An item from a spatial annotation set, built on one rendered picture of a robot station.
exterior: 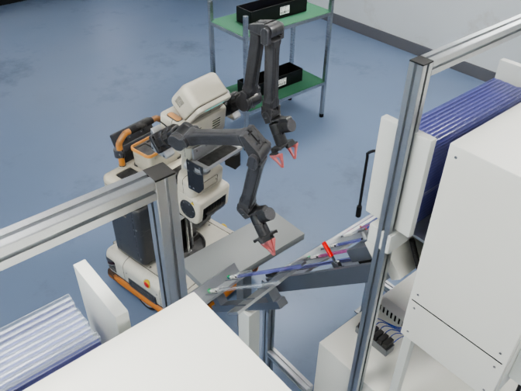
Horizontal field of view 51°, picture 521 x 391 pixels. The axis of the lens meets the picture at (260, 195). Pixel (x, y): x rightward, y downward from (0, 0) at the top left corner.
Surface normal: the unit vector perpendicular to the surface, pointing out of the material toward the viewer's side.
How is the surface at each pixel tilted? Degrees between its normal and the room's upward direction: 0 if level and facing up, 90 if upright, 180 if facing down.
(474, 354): 90
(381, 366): 0
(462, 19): 90
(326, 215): 0
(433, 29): 90
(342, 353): 0
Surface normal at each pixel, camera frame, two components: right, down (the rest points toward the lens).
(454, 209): -0.76, 0.39
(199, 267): 0.01, -0.79
